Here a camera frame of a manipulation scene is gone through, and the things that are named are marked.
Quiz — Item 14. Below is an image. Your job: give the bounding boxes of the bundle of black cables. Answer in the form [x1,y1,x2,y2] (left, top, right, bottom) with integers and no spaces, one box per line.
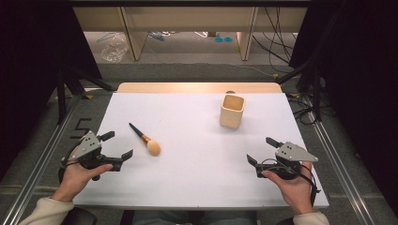
[251,7,299,66]

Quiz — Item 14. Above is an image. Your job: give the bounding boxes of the black chair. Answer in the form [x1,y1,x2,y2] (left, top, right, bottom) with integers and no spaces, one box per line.
[60,206,98,225]

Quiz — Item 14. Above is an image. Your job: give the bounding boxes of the light wooden desk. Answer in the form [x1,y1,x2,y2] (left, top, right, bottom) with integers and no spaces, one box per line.
[72,6,308,62]

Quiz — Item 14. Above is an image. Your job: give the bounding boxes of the clear plastic bag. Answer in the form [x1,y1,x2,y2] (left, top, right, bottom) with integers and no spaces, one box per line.
[99,33,130,64]

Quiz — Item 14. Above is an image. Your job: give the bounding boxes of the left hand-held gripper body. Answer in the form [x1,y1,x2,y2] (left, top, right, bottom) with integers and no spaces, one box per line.
[70,130,124,182]

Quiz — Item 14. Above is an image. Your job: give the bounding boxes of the white table mat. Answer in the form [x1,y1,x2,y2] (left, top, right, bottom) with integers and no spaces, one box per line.
[72,92,330,210]

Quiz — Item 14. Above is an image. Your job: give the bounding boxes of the black cables on floor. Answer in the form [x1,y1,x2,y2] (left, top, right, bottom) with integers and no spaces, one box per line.
[286,93,332,127]

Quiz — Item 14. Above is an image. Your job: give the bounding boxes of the aluminium rail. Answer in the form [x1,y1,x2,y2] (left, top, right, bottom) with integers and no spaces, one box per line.
[303,93,378,225]
[0,93,83,225]

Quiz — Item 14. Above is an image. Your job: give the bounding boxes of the beige square cup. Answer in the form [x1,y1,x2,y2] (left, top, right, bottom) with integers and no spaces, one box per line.
[219,94,246,129]

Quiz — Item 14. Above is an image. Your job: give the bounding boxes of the person's right hand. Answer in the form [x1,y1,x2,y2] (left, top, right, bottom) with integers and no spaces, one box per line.
[262,162,315,216]

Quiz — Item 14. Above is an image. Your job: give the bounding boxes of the person's left hand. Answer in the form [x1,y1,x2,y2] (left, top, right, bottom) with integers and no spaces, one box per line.
[51,144,115,203]

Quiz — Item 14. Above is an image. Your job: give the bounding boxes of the makeup brush with black handle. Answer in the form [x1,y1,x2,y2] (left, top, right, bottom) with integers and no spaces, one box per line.
[128,122,162,158]

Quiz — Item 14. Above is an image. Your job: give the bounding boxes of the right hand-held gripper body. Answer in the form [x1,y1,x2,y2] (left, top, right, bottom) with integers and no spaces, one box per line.
[254,141,320,181]

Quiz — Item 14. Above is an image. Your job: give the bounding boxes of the black metal stand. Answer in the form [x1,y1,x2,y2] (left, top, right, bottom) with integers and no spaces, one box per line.
[274,57,324,123]
[55,64,117,126]

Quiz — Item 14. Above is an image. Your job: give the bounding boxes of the wooden table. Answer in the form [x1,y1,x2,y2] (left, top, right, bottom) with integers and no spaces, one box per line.
[116,82,283,94]

